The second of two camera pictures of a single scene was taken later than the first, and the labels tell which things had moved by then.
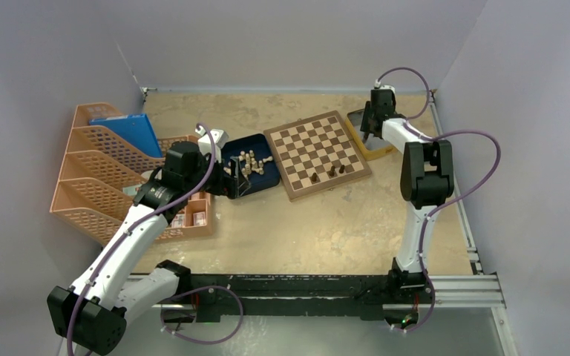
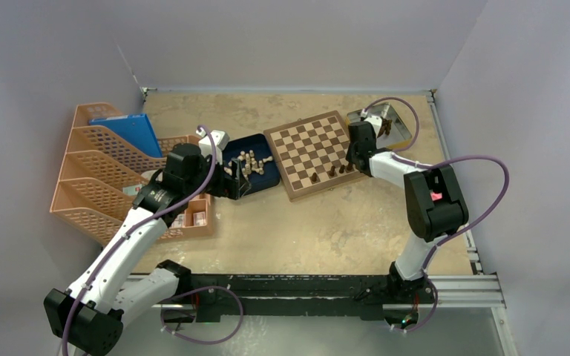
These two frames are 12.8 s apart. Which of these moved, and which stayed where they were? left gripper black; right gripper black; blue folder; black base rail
Moved: right gripper black
Stayed: black base rail; left gripper black; blue folder
